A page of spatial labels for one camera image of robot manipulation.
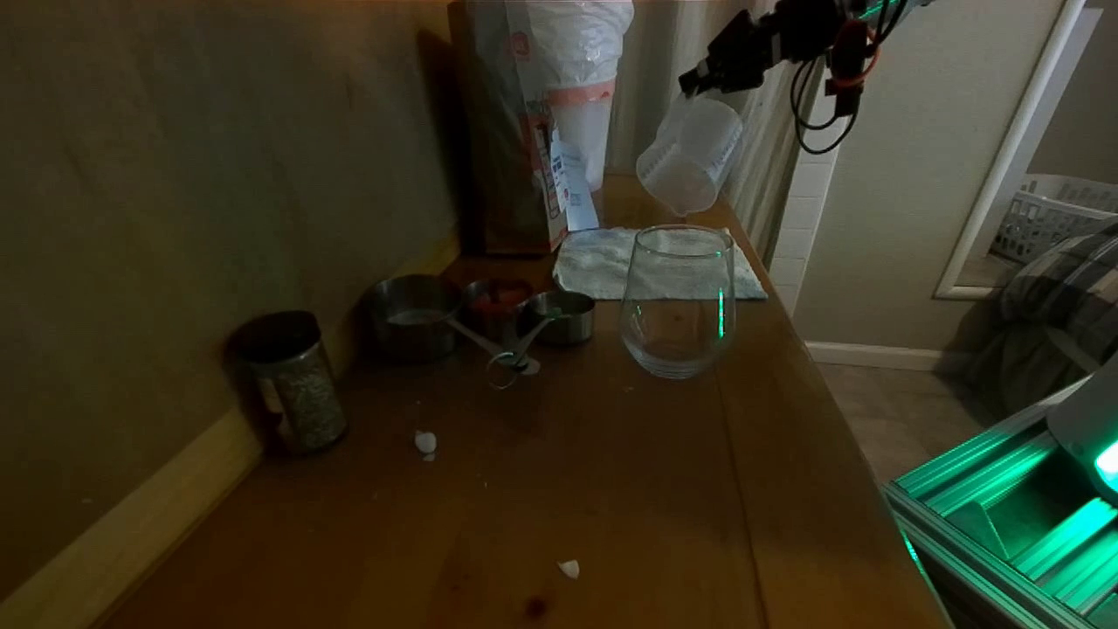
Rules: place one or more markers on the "small white crumb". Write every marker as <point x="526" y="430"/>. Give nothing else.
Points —
<point x="566" y="569"/>
<point x="427" y="443"/>

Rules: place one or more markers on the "bin with white bag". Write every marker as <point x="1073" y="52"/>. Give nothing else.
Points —
<point x="578" y="46"/>

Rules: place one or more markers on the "dark metal mug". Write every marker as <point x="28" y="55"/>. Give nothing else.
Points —
<point x="298" y="405"/>

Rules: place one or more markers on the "clear stemless glass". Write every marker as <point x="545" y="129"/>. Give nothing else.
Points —
<point x="677" y="338"/>

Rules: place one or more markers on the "wooden dresser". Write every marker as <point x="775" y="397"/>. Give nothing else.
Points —
<point x="642" y="492"/>

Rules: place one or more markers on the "small metal measuring cup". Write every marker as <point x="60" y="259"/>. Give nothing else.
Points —
<point x="563" y="316"/>

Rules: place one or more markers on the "white woven laundry basket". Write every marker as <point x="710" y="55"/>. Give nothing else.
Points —
<point x="1051" y="215"/>

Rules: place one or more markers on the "large metal measuring cup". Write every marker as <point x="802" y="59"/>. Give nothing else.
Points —
<point x="406" y="321"/>

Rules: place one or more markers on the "white door frame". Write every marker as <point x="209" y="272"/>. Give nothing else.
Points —
<point x="1010" y="152"/>

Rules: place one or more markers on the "plaid blanket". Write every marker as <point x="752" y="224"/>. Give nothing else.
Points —
<point x="1051" y="316"/>

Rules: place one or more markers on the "pale folded towel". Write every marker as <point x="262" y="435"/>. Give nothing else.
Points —
<point x="594" y="263"/>

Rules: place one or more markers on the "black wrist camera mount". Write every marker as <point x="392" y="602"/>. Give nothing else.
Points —
<point x="851" y="59"/>

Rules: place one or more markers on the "aluminium profile robot stand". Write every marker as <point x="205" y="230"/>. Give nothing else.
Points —
<point x="1000" y="513"/>

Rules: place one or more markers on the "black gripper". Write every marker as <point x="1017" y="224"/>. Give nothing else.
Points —
<point x="799" y="28"/>

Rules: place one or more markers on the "translucent plastic measuring jug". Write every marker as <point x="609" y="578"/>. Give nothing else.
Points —
<point x="687" y="158"/>

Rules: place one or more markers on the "upright wooden board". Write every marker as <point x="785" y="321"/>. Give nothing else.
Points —
<point x="493" y="162"/>

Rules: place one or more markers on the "metal cup with red contents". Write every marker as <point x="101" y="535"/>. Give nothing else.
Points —
<point x="496" y="301"/>

